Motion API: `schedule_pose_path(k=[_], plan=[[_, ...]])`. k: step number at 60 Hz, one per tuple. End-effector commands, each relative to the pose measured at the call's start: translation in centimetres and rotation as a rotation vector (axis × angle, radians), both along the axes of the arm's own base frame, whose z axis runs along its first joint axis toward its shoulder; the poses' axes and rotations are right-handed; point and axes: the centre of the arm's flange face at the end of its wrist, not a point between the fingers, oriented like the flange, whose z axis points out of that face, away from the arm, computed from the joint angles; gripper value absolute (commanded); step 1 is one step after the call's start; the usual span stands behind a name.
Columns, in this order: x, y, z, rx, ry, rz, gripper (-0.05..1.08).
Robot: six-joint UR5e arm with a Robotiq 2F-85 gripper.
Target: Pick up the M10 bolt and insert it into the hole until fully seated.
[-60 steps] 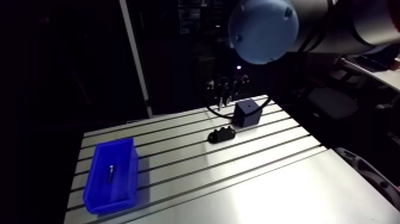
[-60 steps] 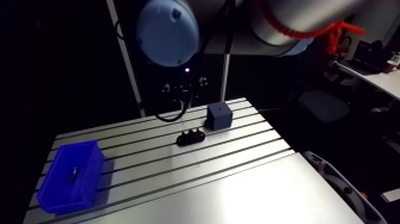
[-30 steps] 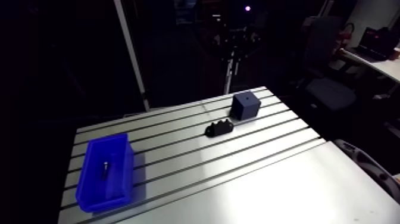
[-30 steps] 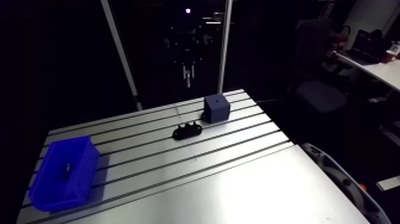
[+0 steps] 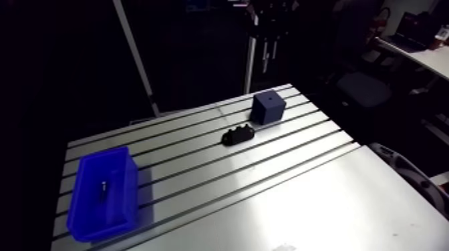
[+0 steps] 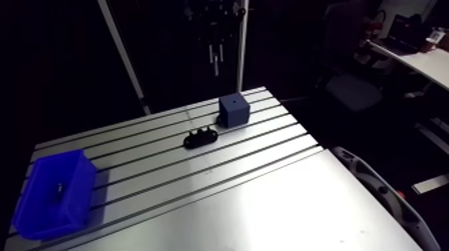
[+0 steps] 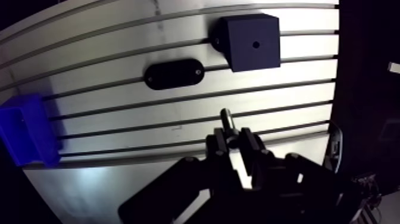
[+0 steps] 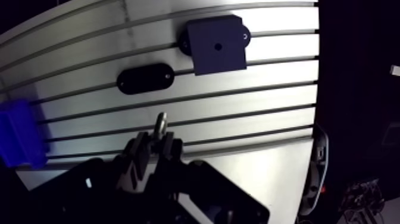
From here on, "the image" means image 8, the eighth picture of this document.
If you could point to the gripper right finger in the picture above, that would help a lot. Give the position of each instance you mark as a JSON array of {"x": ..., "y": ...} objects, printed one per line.
[{"x": 200, "y": 187}]

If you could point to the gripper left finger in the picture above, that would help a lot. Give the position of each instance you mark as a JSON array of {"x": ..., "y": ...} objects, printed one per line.
[{"x": 93, "y": 194}]

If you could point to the steel bolt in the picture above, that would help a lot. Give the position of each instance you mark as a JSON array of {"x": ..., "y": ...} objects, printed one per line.
[{"x": 160, "y": 125}]

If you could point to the blue bin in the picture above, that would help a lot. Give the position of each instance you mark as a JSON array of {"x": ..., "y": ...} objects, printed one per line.
[{"x": 20, "y": 134}]

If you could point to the black oval holder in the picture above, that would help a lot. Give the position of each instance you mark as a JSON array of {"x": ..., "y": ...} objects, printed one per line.
[{"x": 145, "y": 78}]

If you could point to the dark blue-grey block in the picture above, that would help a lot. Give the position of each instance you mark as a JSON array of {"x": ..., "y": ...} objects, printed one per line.
[{"x": 215, "y": 43}]

